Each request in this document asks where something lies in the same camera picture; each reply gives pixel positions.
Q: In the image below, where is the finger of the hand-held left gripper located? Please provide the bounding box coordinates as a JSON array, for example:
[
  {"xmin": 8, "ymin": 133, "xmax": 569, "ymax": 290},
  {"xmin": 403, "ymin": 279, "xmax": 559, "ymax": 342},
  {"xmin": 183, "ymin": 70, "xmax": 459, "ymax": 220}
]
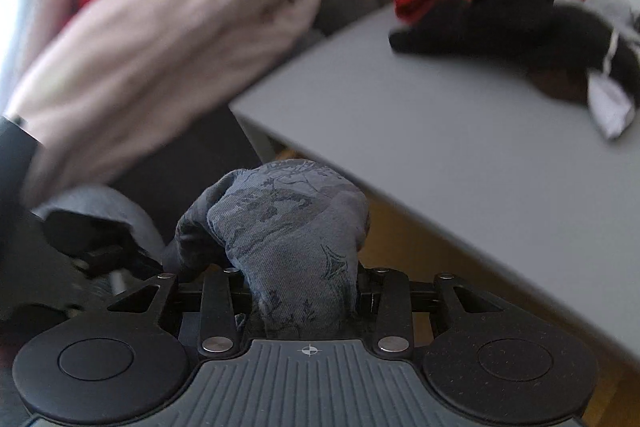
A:
[{"xmin": 45, "ymin": 211, "xmax": 163, "ymax": 279}]

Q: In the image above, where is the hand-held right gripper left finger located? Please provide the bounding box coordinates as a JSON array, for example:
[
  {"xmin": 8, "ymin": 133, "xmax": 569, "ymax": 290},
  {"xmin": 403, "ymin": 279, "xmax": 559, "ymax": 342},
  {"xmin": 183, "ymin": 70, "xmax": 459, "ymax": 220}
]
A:
[{"xmin": 107, "ymin": 267, "xmax": 247, "ymax": 355}]

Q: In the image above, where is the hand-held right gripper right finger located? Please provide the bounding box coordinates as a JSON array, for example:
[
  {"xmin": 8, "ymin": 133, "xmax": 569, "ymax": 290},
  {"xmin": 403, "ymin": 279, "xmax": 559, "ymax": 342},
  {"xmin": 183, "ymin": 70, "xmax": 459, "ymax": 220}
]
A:
[{"xmin": 357, "ymin": 267, "xmax": 506, "ymax": 355}]

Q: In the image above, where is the dark grey patterned cloth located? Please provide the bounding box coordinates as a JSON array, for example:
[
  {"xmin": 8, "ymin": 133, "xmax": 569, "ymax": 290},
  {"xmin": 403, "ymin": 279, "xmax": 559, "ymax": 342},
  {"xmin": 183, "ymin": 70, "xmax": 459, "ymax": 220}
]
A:
[{"xmin": 165, "ymin": 159, "xmax": 371, "ymax": 340}]

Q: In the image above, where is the white cloth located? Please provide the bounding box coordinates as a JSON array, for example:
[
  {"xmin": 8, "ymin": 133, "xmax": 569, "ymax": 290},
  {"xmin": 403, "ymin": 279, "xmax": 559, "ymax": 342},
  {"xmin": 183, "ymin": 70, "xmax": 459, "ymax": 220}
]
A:
[{"xmin": 584, "ymin": 0, "xmax": 640, "ymax": 142}]

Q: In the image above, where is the black cloth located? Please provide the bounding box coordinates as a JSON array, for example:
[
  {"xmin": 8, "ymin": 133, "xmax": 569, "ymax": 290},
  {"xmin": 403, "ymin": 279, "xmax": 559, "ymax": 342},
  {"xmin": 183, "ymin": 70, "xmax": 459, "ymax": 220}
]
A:
[{"xmin": 389, "ymin": 0, "xmax": 640, "ymax": 104}]

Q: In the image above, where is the grey nightstand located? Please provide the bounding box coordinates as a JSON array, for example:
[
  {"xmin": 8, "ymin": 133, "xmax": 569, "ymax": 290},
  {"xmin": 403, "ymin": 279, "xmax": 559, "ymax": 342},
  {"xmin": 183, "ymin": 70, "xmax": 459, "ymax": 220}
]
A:
[{"xmin": 229, "ymin": 0, "xmax": 640, "ymax": 365}]

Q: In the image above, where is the beige pink blanket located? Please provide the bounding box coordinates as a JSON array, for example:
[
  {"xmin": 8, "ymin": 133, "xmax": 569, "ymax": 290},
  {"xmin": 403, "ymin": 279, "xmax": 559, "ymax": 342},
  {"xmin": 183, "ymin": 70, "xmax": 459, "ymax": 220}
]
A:
[{"xmin": 5, "ymin": 0, "xmax": 323, "ymax": 208}]

